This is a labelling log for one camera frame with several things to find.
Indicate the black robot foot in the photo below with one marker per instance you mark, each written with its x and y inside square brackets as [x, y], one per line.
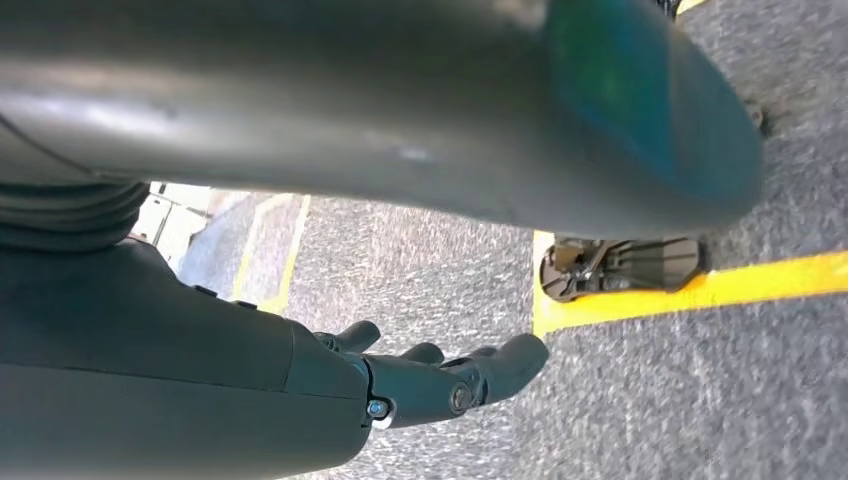
[623, 268]
[666, 5]

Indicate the white furniture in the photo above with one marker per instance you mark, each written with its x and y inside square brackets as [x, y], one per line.
[172, 225]

